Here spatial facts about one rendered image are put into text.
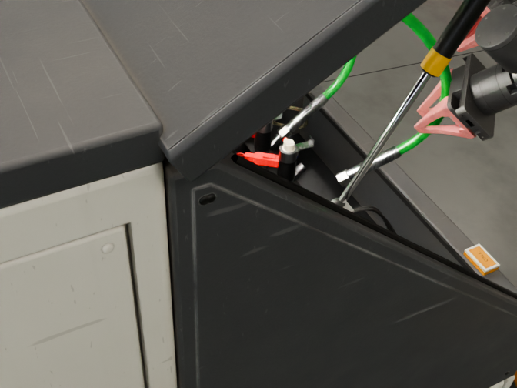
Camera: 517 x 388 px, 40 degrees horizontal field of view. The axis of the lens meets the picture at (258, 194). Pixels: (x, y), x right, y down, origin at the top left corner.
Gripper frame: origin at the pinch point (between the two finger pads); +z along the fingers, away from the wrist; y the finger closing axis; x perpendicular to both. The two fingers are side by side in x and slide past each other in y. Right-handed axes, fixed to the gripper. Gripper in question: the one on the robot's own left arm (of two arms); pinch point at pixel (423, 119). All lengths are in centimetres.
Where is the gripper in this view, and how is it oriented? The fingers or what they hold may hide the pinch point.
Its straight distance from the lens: 100.3
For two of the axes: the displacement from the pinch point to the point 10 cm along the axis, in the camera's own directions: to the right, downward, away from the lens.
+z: -6.6, 2.7, 7.0
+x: 7.0, 5.4, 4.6
